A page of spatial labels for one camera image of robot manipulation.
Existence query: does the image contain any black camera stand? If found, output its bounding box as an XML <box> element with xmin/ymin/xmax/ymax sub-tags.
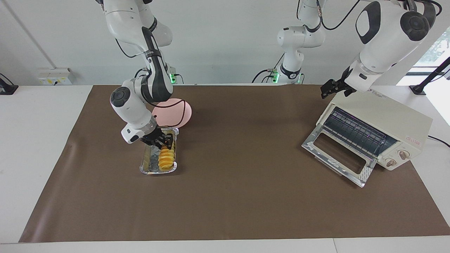
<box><xmin>410</xmin><ymin>56</ymin><xmax>450</xmax><ymax>95</ymax></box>

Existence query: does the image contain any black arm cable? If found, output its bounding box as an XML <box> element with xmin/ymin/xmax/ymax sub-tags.
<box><xmin>315</xmin><ymin>0</ymin><xmax>362</xmax><ymax>31</ymax></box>
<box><xmin>114</xmin><ymin>35</ymin><xmax>187</xmax><ymax>129</ymax></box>

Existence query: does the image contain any brown table mat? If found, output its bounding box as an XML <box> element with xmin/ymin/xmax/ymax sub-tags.
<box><xmin>19</xmin><ymin>84</ymin><xmax>450</xmax><ymax>243</ymax></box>

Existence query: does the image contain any oven wire rack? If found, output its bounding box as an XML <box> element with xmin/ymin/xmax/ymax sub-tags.
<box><xmin>323</xmin><ymin>107</ymin><xmax>389</xmax><ymax>155</ymax></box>

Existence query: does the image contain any glass oven door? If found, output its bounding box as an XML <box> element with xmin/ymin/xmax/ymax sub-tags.
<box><xmin>302</xmin><ymin>125</ymin><xmax>377</xmax><ymax>188</ymax></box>

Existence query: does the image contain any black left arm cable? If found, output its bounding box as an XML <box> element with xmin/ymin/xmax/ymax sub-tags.
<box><xmin>315</xmin><ymin>0</ymin><xmax>362</xmax><ymax>31</ymax></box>

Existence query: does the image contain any golden ridged bread loaf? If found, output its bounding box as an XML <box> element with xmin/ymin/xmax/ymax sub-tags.
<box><xmin>158</xmin><ymin>146</ymin><xmax>175</xmax><ymax>170</ymax></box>

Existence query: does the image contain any aluminium foil tray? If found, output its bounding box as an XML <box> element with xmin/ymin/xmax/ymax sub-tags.
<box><xmin>140</xmin><ymin>128</ymin><xmax>179</xmax><ymax>175</ymax></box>

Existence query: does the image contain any cream toaster oven body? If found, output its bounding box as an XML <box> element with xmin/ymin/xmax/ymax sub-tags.
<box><xmin>316</xmin><ymin>90</ymin><xmax>433</xmax><ymax>171</ymax></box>

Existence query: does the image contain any white wall socket strip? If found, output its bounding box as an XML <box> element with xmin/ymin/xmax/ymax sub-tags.
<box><xmin>38</xmin><ymin>69</ymin><xmax>72</xmax><ymax>85</ymax></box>

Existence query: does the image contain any small black table clamp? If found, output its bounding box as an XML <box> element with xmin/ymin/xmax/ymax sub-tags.
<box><xmin>0</xmin><ymin>73</ymin><xmax>19</xmax><ymax>95</ymax></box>

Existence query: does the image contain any pink round plate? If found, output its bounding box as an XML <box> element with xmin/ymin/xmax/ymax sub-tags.
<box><xmin>152</xmin><ymin>98</ymin><xmax>193</xmax><ymax>129</ymax></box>

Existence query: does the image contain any black oven power cord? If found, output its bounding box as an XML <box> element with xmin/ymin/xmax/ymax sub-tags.
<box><xmin>427</xmin><ymin>135</ymin><xmax>450</xmax><ymax>147</ymax></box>

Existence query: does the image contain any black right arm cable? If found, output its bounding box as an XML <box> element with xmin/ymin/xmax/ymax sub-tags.
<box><xmin>114</xmin><ymin>35</ymin><xmax>187</xmax><ymax>129</ymax></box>

